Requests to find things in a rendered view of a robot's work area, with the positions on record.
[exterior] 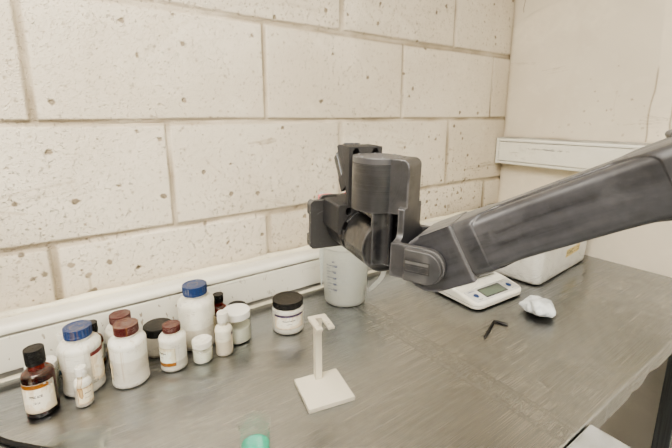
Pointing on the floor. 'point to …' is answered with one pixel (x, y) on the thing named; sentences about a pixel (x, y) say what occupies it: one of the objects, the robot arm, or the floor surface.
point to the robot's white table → (596, 440)
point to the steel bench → (404, 372)
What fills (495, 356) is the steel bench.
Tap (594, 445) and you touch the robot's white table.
